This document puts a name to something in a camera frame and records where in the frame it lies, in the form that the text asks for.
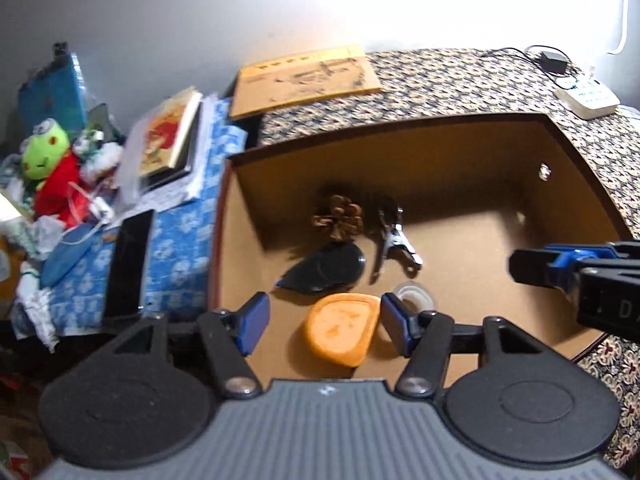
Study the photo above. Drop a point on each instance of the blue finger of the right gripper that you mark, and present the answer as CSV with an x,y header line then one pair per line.
x,y
553,266

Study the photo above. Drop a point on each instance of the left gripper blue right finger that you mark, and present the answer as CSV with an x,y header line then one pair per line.
x,y
401,323

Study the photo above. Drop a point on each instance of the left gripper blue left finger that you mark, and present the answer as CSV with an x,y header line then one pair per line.
x,y
252,320

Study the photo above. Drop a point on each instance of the clear tape roll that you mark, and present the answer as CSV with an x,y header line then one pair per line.
x,y
415,296

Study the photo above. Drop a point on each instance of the orange tape measure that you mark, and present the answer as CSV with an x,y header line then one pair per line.
x,y
339,327

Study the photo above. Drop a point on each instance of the metal clip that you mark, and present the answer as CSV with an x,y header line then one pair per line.
x,y
394,241

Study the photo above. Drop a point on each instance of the black oval case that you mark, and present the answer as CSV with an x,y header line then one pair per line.
x,y
338,265

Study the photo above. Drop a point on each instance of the brown cardboard box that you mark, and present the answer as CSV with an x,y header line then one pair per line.
x,y
441,202

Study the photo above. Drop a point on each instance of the blue floral cloth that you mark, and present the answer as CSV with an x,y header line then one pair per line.
x,y
181,243

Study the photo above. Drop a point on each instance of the pine cone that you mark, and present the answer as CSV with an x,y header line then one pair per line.
x,y
339,218

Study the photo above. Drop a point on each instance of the black smartphone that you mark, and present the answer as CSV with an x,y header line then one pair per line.
x,y
130,260

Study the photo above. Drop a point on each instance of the blue face mask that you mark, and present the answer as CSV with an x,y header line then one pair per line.
x,y
64,257

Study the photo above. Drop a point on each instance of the black power adapter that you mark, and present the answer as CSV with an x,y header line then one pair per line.
x,y
553,62

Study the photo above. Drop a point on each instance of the book with red cover art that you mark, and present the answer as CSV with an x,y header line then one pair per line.
x,y
166,131

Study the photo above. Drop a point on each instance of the patterned tablecloth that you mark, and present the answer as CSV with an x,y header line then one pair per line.
x,y
449,82

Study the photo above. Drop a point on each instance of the white panda plush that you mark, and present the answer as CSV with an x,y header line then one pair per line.
x,y
98,158

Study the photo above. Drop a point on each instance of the yellow flat book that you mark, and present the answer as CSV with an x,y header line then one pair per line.
x,y
302,78

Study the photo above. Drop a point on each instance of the green frog plush toy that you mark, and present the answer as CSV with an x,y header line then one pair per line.
x,y
48,162

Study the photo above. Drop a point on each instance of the teal bag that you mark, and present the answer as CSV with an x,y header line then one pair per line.
x,y
55,91

